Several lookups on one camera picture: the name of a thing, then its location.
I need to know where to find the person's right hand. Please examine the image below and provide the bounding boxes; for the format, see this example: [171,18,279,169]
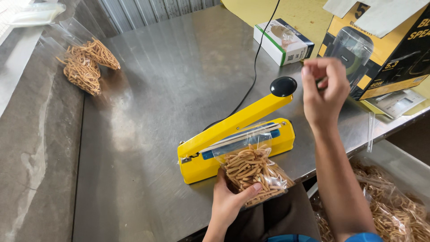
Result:
[301,57,351,130]

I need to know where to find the person's left hand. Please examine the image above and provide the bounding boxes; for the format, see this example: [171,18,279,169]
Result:
[211,167,263,232]

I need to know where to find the clear bag of snack sticks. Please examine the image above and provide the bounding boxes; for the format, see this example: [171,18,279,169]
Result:
[211,122,296,210]

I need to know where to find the clear plastic strip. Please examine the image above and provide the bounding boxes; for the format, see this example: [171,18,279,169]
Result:
[366,111,375,154]

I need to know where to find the person's dark trousers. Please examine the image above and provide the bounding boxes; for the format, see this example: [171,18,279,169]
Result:
[224,182,322,242]

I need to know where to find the white digital scale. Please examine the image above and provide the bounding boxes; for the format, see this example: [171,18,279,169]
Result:
[364,89,427,119]

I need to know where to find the white and green small box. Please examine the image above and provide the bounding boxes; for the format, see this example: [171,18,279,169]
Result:
[253,18,316,67]

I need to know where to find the person's blue shirt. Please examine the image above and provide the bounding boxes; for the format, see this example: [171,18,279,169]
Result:
[265,232,384,242]

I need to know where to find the yellow and black speaker carton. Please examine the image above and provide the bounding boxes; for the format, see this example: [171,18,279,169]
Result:
[317,0,430,101]

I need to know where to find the yellow impulse heat sealer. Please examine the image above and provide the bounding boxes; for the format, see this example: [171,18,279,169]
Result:
[177,76,298,185]

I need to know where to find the yellow paper sheet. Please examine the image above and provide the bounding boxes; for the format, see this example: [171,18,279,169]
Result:
[221,0,430,117]

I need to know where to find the white paper sheet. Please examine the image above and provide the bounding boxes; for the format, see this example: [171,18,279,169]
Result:
[322,0,430,39]

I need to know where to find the metal bin of snack sticks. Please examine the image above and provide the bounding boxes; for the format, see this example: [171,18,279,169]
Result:
[307,139,430,242]

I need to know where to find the sealed bag of snack sticks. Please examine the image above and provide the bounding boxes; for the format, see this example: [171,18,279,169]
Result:
[55,45,101,97]
[80,37,121,71]

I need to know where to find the empty clear plastic bag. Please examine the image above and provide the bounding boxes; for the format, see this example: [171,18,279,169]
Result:
[6,1,67,28]

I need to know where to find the black power cable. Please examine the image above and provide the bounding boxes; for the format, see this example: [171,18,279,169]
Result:
[203,0,281,132]

